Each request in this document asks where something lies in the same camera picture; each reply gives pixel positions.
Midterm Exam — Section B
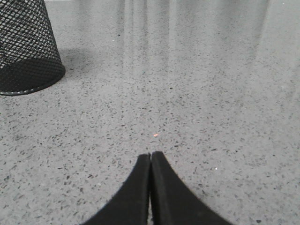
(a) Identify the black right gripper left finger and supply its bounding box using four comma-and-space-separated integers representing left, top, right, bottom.
85, 154, 150, 225

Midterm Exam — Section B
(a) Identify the black mesh metal bucket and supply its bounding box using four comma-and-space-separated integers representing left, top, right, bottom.
0, 0, 66, 96

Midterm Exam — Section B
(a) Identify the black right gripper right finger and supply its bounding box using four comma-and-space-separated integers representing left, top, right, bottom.
151, 151, 230, 225

